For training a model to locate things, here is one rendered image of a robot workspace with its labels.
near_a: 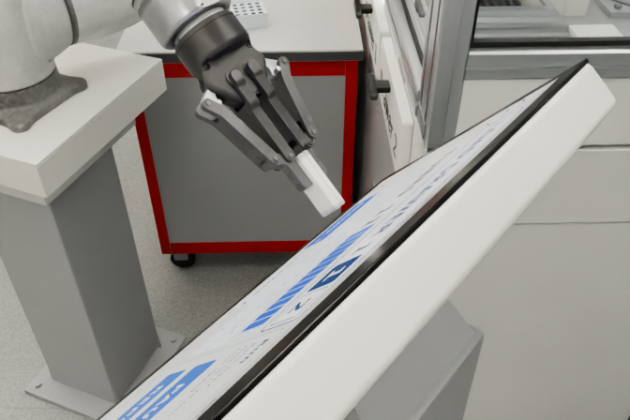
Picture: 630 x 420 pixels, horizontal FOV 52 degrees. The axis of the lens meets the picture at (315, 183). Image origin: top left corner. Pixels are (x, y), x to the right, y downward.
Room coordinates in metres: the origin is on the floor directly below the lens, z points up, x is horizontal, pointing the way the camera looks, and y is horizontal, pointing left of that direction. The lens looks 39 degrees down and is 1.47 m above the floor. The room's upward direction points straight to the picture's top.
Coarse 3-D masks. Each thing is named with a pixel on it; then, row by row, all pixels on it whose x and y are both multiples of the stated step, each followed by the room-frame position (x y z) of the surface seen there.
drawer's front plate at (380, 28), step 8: (368, 0) 1.34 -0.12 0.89; (376, 0) 1.26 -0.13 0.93; (376, 8) 1.22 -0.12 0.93; (376, 16) 1.20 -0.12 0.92; (384, 16) 1.19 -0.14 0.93; (376, 24) 1.19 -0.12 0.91; (384, 24) 1.15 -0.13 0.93; (368, 32) 1.31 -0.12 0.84; (376, 32) 1.18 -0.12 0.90; (384, 32) 1.13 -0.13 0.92; (368, 40) 1.30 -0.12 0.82; (376, 40) 1.18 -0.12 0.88; (376, 48) 1.17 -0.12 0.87; (376, 56) 1.16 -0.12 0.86; (376, 64) 1.15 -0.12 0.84; (376, 72) 1.14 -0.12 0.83
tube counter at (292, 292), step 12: (396, 204) 0.40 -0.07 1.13; (372, 216) 0.42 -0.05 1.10; (360, 228) 0.40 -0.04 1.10; (348, 240) 0.38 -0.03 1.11; (336, 252) 0.36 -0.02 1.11; (324, 264) 0.34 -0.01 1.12; (312, 276) 0.33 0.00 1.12; (300, 288) 0.32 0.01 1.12; (288, 300) 0.30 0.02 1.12; (264, 312) 0.31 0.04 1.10; (276, 312) 0.29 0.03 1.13; (252, 324) 0.29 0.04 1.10; (240, 336) 0.28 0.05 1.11
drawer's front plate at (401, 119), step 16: (384, 48) 1.06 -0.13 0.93; (384, 64) 1.04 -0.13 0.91; (400, 80) 0.94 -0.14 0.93; (384, 96) 1.01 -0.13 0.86; (400, 96) 0.89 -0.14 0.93; (384, 112) 0.99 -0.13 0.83; (400, 112) 0.84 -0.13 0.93; (400, 128) 0.82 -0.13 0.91; (400, 144) 0.82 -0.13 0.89; (400, 160) 0.82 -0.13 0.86
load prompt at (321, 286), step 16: (512, 112) 0.48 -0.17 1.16; (496, 128) 0.45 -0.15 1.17; (480, 144) 0.42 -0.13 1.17; (464, 160) 0.40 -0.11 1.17; (432, 176) 0.42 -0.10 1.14; (448, 176) 0.38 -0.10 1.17; (416, 192) 0.39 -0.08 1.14; (400, 208) 0.37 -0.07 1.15; (384, 224) 0.35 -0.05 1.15; (368, 240) 0.33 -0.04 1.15; (352, 256) 0.31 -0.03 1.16; (336, 272) 0.30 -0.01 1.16; (320, 288) 0.28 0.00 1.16; (304, 304) 0.26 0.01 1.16; (288, 320) 0.25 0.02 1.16
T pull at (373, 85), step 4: (368, 76) 0.98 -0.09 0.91; (372, 76) 0.98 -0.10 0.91; (368, 80) 0.97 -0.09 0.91; (372, 80) 0.97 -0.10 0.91; (376, 80) 0.97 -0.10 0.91; (380, 80) 0.97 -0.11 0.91; (384, 80) 0.97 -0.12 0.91; (368, 84) 0.96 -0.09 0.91; (372, 84) 0.96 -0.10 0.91; (376, 84) 0.96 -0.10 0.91; (380, 84) 0.96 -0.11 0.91; (384, 84) 0.96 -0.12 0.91; (388, 84) 0.96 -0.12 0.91; (368, 88) 0.96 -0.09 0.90; (372, 88) 0.94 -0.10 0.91; (376, 88) 0.94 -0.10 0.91; (380, 88) 0.95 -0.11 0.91; (384, 88) 0.95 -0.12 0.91; (388, 88) 0.95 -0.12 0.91; (372, 92) 0.93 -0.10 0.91; (376, 92) 0.93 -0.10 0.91; (380, 92) 0.95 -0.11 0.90; (384, 92) 0.95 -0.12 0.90; (388, 92) 0.95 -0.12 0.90; (372, 96) 0.92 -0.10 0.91; (376, 96) 0.92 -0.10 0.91
